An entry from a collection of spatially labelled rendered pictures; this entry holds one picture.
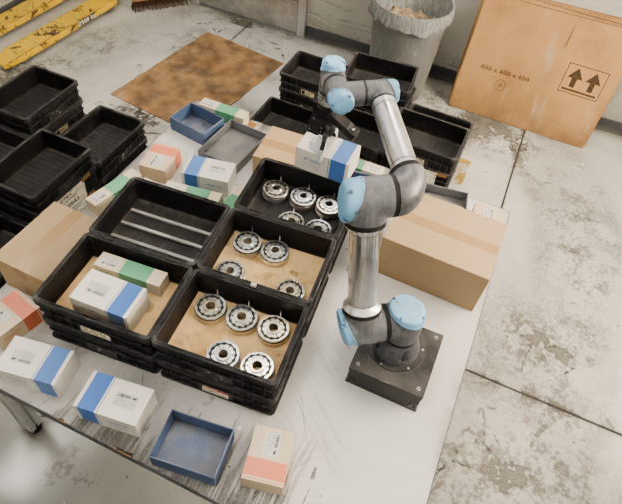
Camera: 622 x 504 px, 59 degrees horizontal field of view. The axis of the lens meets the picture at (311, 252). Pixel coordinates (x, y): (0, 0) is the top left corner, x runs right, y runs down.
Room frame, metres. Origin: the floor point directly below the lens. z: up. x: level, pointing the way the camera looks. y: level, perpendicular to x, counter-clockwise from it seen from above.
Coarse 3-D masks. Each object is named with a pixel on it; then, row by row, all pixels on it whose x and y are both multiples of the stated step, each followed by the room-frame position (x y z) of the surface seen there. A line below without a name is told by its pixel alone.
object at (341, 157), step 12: (300, 144) 1.50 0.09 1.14; (336, 144) 1.53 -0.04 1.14; (348, 144) 1.54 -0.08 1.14; (300, 156) 1.48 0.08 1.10; (312, 156) 1.46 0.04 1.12; (324, 156) 1.45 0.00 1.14; (336, 156) 1.46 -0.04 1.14; (348, 156) 1.47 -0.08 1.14; (312, 168) 1.46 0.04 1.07; (324, 168) 1.45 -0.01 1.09; (336, 168) 1.44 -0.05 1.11; (348, 168) 1.42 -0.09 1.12; (336, 180) 1.43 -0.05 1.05
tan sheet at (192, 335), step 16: (192, 304) 0.98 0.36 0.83; (192, 320) 0.92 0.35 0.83; (224, 320) 0.94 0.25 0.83; (176, 336) 0.86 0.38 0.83; (192, 336) 0.87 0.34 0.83; (208, 336) 0.87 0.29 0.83; (224, 336) 0.88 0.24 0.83; (240, 336) 0.89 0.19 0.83; (256, 336) 0.90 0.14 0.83; (240, 352) 0.83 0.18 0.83; (272, 352) 0.85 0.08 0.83; (256, 368) 0.79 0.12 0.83
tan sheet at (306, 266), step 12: (228, 240) 1.28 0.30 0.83; (264, 240) 1.30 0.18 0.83; (228, 252) 1.22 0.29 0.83; (300, 252) 1.27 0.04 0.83; (216, 264) 1.16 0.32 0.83; (252, 264) 1.18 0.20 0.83; (264, 264) 1.19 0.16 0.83; (288, 264) 1.21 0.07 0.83; (300, 264) 1.21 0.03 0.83; (312, 264) 1.22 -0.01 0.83; (252, 276) 1.13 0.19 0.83; (264, 276) 1.14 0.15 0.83; (276, 276) 1.15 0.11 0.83; (288, 276) 1.15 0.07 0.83; (300, 276) 1.16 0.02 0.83; (312, 276) 1.17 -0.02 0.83
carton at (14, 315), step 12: (0, 300) 0.93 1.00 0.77; (12, 300) 0.94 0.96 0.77; (24, 300) 0.95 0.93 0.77; (0, 312) 0.89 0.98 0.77; (12, 312) 0.89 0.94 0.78; (24, 312) 0.90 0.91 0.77; (36, 312) 0.91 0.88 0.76; (0, 324) 0.85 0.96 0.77; (12, 324) 0.85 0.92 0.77; (24, 324) 0.87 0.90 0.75; (36, 324) 0.90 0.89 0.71; (0, 336) 0.80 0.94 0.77; (12, 336) 0.83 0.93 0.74
